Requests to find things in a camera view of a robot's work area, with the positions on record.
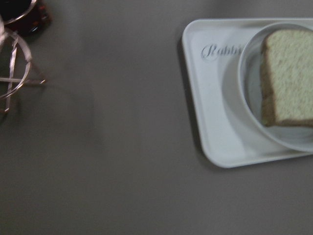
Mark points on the white round plate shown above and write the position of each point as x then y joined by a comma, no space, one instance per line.
298,138

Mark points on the bread slice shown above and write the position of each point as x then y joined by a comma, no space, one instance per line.
286,75

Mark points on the cream rabbit tray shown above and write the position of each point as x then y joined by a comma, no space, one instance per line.
228,138

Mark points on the tea bottle lower middle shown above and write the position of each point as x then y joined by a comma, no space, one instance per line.
24,16

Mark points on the copper wire bottle rack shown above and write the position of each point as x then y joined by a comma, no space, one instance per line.
31,76

